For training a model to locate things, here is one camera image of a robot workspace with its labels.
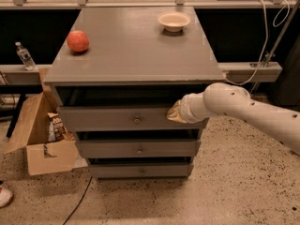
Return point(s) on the grey bottom drawer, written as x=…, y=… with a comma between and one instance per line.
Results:
x=141, y=167

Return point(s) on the snack bag in box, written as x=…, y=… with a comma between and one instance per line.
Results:
x=57, y=131

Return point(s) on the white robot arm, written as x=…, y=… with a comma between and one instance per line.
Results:
x=220, y=98

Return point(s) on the grey top drawer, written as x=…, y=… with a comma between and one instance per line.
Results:
x=116, y=119

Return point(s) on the clear plastic water bottle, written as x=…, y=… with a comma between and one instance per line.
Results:
x=25, y=56

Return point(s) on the grey wooden drawer cabinet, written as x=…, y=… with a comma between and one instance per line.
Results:
x=132, y=61

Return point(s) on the white bowl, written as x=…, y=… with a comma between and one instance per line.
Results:
x=173, y=21

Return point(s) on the slanted metal rod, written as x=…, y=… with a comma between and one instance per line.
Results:
x=265, y=58

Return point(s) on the red apple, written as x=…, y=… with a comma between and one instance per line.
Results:
x=77, y=41

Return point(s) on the yellow foam covered gripper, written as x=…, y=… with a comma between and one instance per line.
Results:
x=187, y=111

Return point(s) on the grey drawer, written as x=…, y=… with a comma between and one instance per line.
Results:
x=116, y=119
x=139, y=143
x=141, y=167

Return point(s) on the metal railing beam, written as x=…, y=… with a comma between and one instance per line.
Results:
x=235, y=72

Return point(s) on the grey middle drawer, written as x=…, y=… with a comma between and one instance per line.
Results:
x=139, y=143

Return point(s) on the brown cardboard box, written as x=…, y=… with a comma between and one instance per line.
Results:
x=32, y=134

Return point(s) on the white and red shoe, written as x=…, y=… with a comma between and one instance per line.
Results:
x=6, y=196

